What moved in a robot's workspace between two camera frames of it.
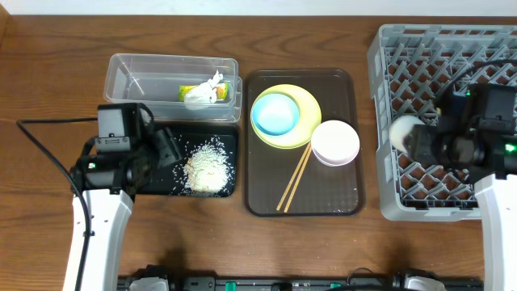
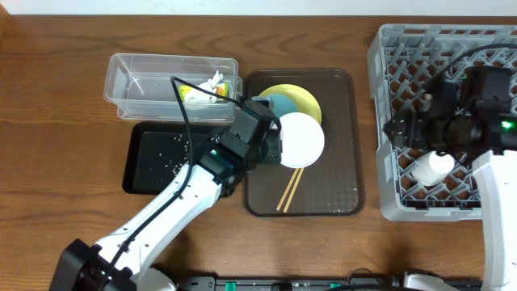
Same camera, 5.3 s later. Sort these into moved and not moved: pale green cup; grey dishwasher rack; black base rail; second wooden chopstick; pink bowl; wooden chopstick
Moved: pink bowl; pale green cup
Not moved: black base rail; wooden chopstick; grey dishwasher rack; second wooden chopstick
